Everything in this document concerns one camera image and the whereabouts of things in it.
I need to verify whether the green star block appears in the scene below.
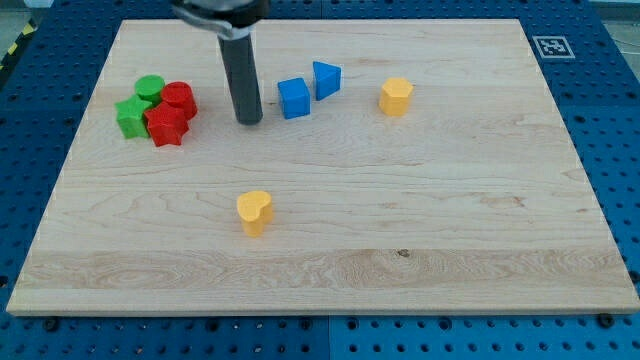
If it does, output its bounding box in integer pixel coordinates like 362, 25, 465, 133
114, 94, 153, 139

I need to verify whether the white fiducial marker tag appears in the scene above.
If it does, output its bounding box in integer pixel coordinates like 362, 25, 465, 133
532, 35, 575, 59

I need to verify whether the light wooden board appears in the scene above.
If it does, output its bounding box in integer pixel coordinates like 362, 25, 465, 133
7, 19, 639, 317

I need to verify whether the yellow heart block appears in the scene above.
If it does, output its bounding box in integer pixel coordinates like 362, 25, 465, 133
236, 190, 274, 237

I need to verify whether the blue cube block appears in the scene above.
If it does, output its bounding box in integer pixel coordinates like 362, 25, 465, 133
278, 77, 311, 120

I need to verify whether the red cylinder block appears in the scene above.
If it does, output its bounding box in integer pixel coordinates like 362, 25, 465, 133
160, 81, 198, 120

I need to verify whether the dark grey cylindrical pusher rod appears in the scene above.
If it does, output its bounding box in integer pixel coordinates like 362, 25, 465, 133
218, 28, 263, 126

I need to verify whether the yellow hexagon block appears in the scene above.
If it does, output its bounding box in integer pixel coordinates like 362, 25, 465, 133
378, 77, 414, 116

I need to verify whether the black robot arm end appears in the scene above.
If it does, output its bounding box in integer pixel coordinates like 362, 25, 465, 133
169, 0, 271, 40

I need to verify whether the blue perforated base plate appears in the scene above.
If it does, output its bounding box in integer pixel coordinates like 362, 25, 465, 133
1, 0, 639, 359

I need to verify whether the blue triangular prism block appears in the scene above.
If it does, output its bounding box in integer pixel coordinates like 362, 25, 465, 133
313, 61, 342, 101

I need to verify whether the red star block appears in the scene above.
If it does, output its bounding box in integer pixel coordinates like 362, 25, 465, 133
144, 102, 189, 147

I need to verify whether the green cylinder block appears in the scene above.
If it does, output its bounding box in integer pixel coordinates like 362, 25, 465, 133
134, 74, 165, 106

